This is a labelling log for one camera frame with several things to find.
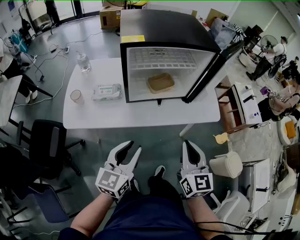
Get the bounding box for white wet wipes pack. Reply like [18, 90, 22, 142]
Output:
[91, 83, 123, 102]

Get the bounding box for black yellow machine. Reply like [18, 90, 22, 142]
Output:
[127, 0, 150, 10]

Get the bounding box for wooden shelf unit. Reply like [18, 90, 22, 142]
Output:
[215, 83, 249, 135]

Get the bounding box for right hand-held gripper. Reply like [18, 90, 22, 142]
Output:
[176, 140, 214, 199]

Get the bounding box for black standing fan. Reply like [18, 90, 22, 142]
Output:
[259, 34, 279, 58]

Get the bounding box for blue metal chair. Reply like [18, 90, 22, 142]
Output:
[7, 182, 74, 224]

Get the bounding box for blue white striped bag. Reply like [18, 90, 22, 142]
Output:
[10, 32, 29, 53]

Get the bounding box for cream waste bin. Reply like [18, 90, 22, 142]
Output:
[209, 151, 243, 180]

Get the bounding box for yellow paper scrap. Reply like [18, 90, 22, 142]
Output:
[212, 132, 231, 144]

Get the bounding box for person's right shoe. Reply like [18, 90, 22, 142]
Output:
[154, 165, 166, 178]

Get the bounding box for brown cardboard box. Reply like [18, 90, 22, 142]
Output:
[99, 6, 124, 30]

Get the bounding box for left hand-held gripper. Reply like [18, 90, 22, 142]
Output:
[95, 140, 143, 201]

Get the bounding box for white low cabinet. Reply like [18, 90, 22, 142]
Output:
[241, 158, 272, 213]

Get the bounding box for black mini fridge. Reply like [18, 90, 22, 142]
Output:
[119, 9, 222, 104]

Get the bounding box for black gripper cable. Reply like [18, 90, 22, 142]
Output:
[194, 221, 300, 235]

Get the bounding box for white cabinet black handle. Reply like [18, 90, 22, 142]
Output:
[234, 81, 263, 128]

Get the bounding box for white floor cable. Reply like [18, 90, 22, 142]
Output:
[13, 48, 70, 109]

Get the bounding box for white plastic chair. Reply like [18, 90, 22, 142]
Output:
[210, 189, 252, 221]

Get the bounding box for person's right forearm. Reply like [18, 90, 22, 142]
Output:
[186, 195, 226, 240]

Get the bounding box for brown paper tray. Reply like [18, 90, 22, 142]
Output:
[147, 72, 176, 94]

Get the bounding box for person's dark blue clothing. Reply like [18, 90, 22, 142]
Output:
[57, 175, 233, 240]

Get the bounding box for person's left forearm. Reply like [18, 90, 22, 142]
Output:
[70, 193, 118, 238]

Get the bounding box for clear plastic cup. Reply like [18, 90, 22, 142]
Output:
[70, 90, 85, 105]

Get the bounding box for yellow warning sticker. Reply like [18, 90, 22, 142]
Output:
[121, 35, 145, 44]

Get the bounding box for striped black white fabric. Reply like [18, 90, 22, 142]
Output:
[232, 23, 247, 39]

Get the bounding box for black office chair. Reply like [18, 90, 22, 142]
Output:
[17, 119, 85, 180]

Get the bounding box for grey side table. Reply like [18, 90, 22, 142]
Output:
[0, 74, 53, 136]

